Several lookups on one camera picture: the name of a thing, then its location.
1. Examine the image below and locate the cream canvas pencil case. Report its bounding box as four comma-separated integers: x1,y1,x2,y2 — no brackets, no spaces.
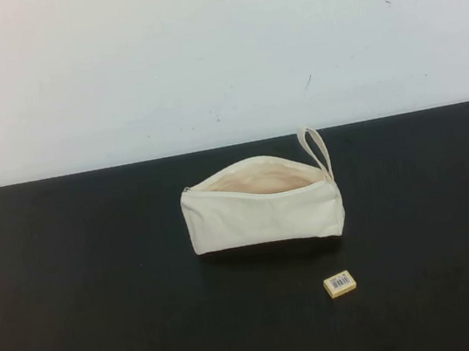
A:
171,121,350,259

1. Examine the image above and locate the small yellow boxed eraser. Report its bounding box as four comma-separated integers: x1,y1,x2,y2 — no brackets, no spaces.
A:
321,270,361,303

